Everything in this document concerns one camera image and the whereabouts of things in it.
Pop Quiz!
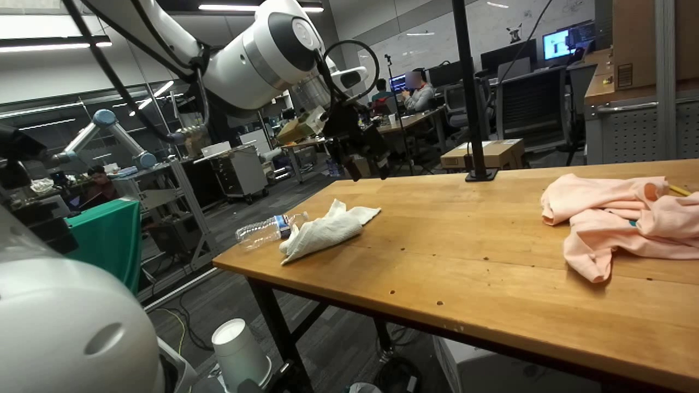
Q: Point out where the computer monitor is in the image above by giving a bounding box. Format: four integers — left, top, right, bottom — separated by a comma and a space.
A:
542, 28, 578, 60

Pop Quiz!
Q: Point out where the clear plastic water bottle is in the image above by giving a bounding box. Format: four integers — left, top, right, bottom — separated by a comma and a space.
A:
237, 212, 308, 248

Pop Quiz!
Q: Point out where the white cylindrical bin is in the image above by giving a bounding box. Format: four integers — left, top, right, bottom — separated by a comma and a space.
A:
211, 318, 268, 393

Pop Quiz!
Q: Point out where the background blue jointed robot arm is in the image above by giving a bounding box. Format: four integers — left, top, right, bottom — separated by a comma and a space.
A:
53, 110, 158, 171

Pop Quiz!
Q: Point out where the pink crumpled cloth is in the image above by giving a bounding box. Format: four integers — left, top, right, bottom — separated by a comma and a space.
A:
539, 173, 699, 283

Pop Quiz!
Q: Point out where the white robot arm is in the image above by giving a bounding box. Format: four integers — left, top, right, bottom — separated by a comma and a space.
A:
81, 0, 389, 179

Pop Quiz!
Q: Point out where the white towel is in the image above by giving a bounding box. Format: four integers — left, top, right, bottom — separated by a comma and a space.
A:
280, 198, 380, 265

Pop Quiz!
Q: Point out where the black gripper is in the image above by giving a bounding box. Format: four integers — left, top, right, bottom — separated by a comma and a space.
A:
324, 102, 392, 174

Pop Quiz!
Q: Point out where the green cloth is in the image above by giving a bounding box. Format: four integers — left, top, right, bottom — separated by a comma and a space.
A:
65, 197, 143, 292

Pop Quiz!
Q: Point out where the wooden work table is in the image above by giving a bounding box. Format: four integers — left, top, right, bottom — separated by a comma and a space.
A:
214, 168, 699, 393

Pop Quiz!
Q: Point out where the seated person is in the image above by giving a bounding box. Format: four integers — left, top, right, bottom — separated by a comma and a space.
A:
400, 68, 435, 111

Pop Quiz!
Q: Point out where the black vertical pole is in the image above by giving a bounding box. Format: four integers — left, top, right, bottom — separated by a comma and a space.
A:
451, 0, 496, 180

